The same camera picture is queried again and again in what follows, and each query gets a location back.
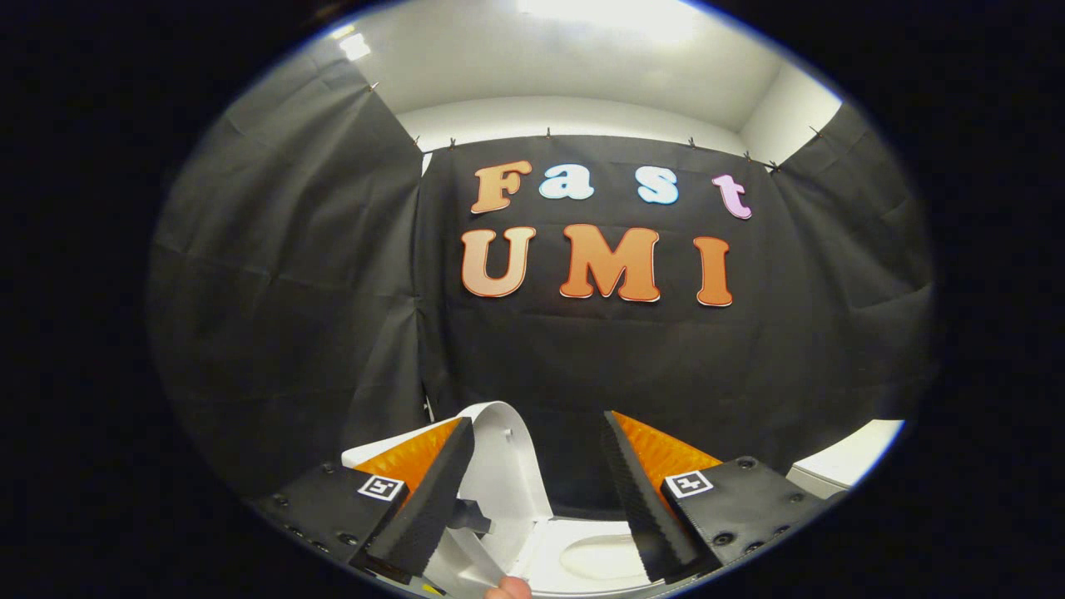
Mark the white drawer cabinet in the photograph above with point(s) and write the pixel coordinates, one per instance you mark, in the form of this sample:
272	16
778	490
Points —
849	457

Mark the white toilet seat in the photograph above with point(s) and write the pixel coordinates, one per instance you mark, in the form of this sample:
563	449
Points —
549	549

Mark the white toilet tank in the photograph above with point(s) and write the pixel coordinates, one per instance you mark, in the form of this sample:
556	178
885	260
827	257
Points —
359	454

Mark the small ceiling light panel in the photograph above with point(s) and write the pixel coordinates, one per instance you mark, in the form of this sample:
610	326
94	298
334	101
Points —
354	47

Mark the white toilet lid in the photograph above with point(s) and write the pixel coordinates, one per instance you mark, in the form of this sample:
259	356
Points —
507	466

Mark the black round lid grip tab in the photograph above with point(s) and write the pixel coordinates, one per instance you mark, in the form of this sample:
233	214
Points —
476	517

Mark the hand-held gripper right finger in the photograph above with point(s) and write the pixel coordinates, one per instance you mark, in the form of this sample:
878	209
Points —
645	516

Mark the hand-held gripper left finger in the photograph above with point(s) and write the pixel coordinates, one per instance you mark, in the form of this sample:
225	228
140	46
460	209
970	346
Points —
433	507

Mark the black backdrop cloth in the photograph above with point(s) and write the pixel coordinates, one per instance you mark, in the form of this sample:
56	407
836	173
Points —
582	366

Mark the white toilet bowl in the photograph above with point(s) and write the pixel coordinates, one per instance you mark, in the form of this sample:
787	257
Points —
599	557

